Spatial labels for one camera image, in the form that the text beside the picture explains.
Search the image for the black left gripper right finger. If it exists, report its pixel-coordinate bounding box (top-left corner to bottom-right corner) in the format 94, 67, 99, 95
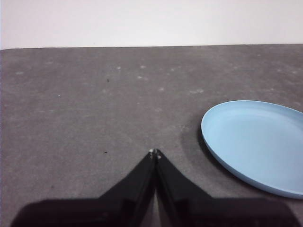
155, 148, 301, 227

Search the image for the light blue round plate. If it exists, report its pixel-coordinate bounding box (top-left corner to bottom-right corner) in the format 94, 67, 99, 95
201, 100, 303, 199

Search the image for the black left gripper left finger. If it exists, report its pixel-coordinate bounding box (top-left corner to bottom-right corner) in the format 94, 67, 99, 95
10, 148, 156, 227

